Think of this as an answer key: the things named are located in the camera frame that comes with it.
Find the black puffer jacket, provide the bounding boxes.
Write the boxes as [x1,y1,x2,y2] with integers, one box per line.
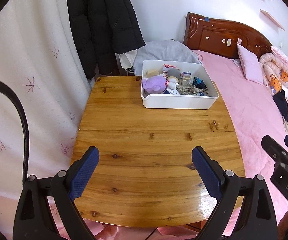
[66,0,146,80]

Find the grey round pouch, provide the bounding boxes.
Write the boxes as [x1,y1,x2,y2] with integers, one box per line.
[167,68,182,79]

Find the white curtain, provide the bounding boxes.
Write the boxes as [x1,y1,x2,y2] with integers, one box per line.
[0,0,97,240]

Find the bear print quilt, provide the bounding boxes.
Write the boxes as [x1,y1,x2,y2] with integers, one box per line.
[258,46,288,96]

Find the pink pillow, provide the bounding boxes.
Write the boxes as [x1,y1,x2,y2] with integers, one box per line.
[237,43,264,85]

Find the plaid fabric bow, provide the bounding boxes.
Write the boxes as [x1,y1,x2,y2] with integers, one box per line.
[175,79,202,96]

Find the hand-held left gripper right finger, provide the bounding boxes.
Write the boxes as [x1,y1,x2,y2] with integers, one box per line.
[191,146,278,240]

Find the grey cloth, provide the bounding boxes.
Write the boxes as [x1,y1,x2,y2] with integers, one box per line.
[133,39,204,75]

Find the clear sticker pack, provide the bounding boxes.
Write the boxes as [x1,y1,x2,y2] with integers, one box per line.
[181,72,193,88]

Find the white plastic storage bin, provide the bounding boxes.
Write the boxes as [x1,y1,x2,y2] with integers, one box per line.
[141,59,219,109]

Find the black cable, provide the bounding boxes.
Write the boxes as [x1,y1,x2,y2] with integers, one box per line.
[0,77,29,180]

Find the white chair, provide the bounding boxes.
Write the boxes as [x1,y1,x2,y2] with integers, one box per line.
[115,50,137,76]

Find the long red white box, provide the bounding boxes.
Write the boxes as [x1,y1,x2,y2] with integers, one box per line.
[162,64,181,72]

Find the pale wall shelf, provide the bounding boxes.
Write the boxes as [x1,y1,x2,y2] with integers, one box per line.
[260,9,285,30]

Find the purple plush toy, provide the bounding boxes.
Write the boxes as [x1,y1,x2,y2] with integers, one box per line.
[141,76,179,95]

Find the pink fleece cloth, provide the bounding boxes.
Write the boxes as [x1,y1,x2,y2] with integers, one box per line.
[46,197,204,240]

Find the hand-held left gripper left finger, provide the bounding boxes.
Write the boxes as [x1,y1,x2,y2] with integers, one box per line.
[13,146,100,240]

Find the brown wooden headboard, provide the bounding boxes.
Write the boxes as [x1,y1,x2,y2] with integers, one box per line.
[183,12,273,60]

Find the dark clothes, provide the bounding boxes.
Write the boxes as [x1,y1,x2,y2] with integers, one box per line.
[273,90,288,122]

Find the blue drawstring pouch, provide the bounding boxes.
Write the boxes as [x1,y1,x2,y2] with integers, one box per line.
[193,76,208,97]

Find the pink bed blanket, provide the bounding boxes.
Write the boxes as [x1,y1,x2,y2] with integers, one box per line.
[193,49,288,235]

